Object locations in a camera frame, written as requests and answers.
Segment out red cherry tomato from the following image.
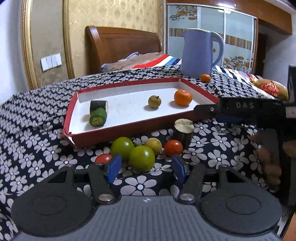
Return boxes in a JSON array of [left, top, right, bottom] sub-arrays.
[[164, 140, 183, 157], [95, 154, 112, 164]]

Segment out large orange mandarin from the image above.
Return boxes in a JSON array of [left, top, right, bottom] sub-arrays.
[[174, 89, 193, 106]]

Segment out green tomato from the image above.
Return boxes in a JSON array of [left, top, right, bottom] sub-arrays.
[[110, 137, 134, 161], [128, 145, 155, 172]]

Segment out yellow longan fruit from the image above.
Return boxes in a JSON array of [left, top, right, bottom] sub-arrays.
[[145, 138, 162, 156]]

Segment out brown longan fruit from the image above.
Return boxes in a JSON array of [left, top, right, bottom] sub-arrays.
[[148, 95, 162, 108]]

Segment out green pepper piece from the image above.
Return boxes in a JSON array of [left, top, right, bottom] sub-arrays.
[[89, 108, 107, 126]]

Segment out small orange by pitcher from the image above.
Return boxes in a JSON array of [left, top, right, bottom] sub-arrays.
[[200, 74, 211, 83]]

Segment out blue ceramic pitcher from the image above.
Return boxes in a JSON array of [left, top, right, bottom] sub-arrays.
[[181, 28, 224, 78]]

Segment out red shallow box tray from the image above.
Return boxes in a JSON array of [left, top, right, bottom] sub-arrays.
[[62, 77, 219, 148]]

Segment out floral navy tablecloth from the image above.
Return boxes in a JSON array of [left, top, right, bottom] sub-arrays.
[[1, 65, 275, 240]]

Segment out striped bed quilt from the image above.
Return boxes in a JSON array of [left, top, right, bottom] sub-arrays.
[[100, 52, 288, 101]]

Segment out sliding wardrobe doors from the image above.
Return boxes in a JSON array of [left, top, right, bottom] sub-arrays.
[[164, 3, 258, 73]]

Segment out wooden bed headboard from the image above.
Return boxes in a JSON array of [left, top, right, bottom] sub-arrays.
[[85, 26, 162, 75]]

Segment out white wall switch panel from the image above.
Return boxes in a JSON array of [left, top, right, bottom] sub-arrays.
[[40, 53, 62, 72]]

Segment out gold wall frame moulding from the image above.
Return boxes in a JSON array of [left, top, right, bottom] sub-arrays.
[[21, 1, 75, 89]]

